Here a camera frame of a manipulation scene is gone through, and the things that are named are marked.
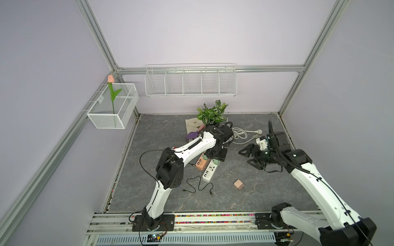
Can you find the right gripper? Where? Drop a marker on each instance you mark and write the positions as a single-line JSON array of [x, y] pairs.
[[251, 147]]

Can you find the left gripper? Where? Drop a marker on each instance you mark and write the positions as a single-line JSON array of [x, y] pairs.
[[222, 157]]

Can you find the pink charger cube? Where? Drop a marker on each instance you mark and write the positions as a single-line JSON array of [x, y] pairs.
[[239, 184]]

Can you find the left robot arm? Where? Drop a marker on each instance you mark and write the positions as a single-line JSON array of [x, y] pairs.
[[170, 168]]

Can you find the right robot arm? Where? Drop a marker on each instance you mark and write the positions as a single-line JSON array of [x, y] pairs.
[[341, 226]]

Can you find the white power strip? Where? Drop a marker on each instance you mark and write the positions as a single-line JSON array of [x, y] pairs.
[[209, 171]]

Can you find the orange power strip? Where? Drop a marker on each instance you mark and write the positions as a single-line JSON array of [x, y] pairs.
[[201, 163]]

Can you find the purple pink garden trowel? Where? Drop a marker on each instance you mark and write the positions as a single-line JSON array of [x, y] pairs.
[[194, 135]]

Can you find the potted green plant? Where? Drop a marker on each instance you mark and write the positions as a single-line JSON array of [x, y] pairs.
[[213, 115]]

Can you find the white gardening glove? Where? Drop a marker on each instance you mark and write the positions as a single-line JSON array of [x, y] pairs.
[[192, 125]]

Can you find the artificial pink tulip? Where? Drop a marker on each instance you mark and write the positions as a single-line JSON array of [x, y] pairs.
[[113, 93]]

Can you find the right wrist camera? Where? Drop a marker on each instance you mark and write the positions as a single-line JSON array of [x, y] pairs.
[[262, 143]]

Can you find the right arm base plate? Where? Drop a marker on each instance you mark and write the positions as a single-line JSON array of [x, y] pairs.
[[265, 221]]

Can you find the white wire wall shelf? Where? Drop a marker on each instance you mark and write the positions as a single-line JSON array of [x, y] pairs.
[[211, 79]]

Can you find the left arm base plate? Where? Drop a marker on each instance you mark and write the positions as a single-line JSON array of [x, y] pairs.
[[143, 223]]

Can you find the white mesh wall basket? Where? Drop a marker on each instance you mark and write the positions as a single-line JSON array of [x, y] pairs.
[[100, 113]]

